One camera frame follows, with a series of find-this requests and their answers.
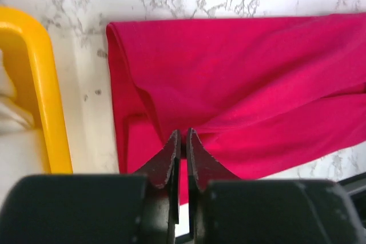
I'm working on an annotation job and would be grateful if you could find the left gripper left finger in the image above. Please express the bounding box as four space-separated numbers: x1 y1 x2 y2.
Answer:
134 130 181 243

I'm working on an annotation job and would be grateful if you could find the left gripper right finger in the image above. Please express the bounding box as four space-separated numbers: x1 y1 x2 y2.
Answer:
186 128 237 243

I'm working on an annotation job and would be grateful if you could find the red t shirt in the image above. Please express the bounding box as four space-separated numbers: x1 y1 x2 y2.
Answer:
105 12 366 206

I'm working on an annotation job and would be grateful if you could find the yellow plastic bin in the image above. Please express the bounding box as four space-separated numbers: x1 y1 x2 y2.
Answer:
1 7 73 174

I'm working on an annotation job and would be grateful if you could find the white t shirt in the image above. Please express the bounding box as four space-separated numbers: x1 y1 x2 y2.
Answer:
0 49 37 136

